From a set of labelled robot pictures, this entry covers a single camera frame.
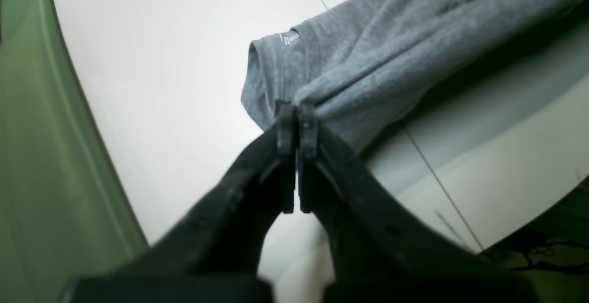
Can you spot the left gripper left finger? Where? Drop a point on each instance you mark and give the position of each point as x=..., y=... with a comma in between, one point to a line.
x=212, y=254

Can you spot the grey t-shirt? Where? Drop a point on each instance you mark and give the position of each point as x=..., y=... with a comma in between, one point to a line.
x=364, y=64

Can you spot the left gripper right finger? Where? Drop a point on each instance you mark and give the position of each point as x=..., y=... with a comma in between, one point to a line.
x=381, y=252

